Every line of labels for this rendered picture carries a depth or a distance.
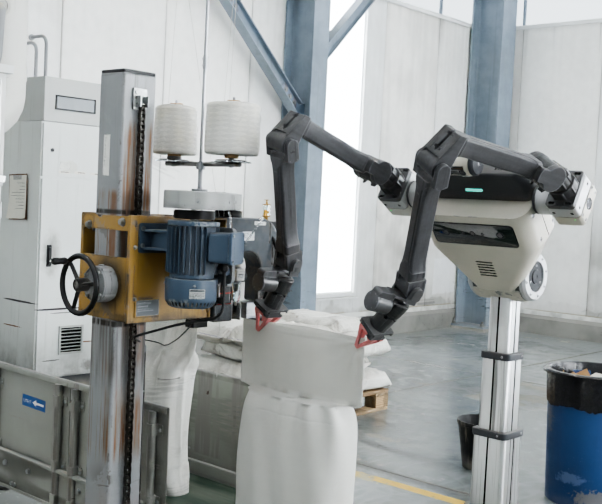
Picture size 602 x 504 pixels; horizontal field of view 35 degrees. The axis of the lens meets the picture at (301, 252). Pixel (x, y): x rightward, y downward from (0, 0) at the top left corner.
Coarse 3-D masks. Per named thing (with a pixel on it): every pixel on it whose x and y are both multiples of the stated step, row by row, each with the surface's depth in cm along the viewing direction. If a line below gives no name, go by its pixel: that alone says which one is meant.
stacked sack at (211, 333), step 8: (232, 320) 615; (240, 320) 621; (280, 320) 635; (200, 328) 610; (208, 328) 605; (216, 328) 601; (224, 328) 598; (232, 328) 600; (200, 336) 609; (208, 336) 599; (216, 336) 596; (224, 336) 593
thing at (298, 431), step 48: (288, 336) 289; (336, 336) 279; (288, 384) 289; (336, 384) 280; (240, 432) 299; (288, 432) 283; (336, 432) 276; (240, 480) 298; (288, 480) 283; (336, 480) 277
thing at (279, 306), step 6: (270, 294) 295; (258, 300) 297; (264, 300) 297; (270, 300) 295; (276, 300) 295; (282, 300) 295; (264, 306) 295; (270, 306) 295; (276, 306) 296; (282, 306) 300; (264, 312) 293; (270, 312) 294
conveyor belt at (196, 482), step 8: (192, 480) 345; (200, 480) 345; (208, 480) 346; (192, 488) 335; (200, 488) 336; (208, 488) 336; (216, 488) 337; (224, 488) 337; (232, 488) 338; (168, 496) 325; (184, 496) 326; (192, 496) 327; (200, 496) 327; (208, 496) 327; (216, 496) 328; (224, 496) 328; (232, 496) 329
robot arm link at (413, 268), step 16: (416, 176) 248; (448, 176) 242; (416, 192) 249; (432, 192) 246; (416, 208) 250; (432, 208) 250; (416, 224) 252; (432, 224) 253; (416, 240) 254; (416, 256) 257; (400, 272) 263; (416, 272) 259; (400, 288) 264
